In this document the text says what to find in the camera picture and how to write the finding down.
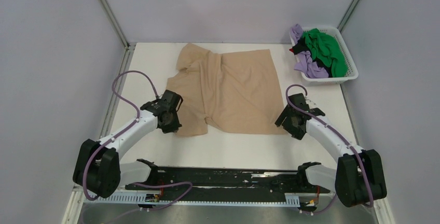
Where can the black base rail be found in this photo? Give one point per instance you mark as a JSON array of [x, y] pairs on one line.
[[231, 185]]

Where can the right corner metal post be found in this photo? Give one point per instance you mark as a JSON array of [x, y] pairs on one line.
[[347, 15]]

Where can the black garment in basket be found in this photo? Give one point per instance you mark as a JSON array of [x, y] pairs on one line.
[[314, 69]]

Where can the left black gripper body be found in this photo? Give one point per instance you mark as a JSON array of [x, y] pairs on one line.
[[173, 124]]

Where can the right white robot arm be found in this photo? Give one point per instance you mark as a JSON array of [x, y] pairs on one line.
[[346, 154]]

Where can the aluminium frame rail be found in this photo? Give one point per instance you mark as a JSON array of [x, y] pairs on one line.
[[345, 181]]

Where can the beige t shirt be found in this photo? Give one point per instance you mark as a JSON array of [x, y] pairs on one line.
[[236, 92]]

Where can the lavender t shirt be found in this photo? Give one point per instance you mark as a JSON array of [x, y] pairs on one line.
[[296, 33]]

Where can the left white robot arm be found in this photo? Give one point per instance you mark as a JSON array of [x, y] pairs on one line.
[[98, 168]]

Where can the green t shirt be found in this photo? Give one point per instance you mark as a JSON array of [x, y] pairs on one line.
[[326, 48]]

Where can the white plastic laundry basket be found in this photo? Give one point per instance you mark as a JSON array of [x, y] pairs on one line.
[[352, 72]]

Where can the left corner metal post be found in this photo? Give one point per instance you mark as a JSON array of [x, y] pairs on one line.
[[114, 23]]

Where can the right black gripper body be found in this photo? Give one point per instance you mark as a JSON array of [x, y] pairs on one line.
[[286, 121]]

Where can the corner metal post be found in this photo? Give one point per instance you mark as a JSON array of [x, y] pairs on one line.
[[347, 15], [114, 23]]

